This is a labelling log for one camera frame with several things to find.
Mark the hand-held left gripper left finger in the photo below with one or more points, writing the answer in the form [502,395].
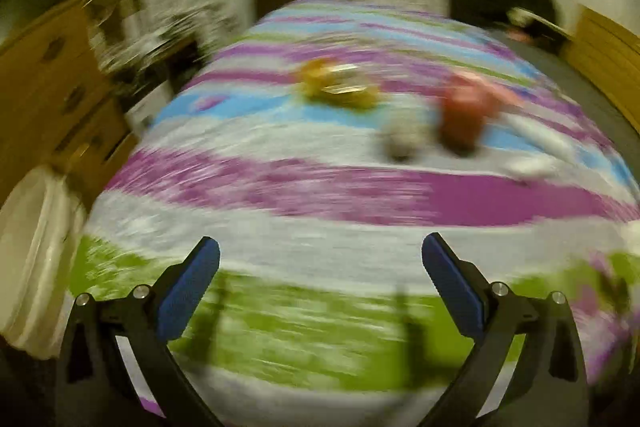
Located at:
[187,294]

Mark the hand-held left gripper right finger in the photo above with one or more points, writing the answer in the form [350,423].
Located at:
[456,289]

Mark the white plastic bucket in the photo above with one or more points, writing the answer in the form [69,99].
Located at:
[35,257]

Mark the striped floral blanket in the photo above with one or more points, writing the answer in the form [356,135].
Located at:
[325,217]

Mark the crumpled grey paper ball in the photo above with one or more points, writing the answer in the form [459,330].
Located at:
[406,137]

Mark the red snack packet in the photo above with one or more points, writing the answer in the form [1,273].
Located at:
[465,112]

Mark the yellow snack wrapper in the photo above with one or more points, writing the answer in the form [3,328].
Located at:
[335,84]

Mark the wooden dresser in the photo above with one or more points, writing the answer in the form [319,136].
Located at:
[45,97]

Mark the wooden board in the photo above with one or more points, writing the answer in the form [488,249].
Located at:
[607,57]

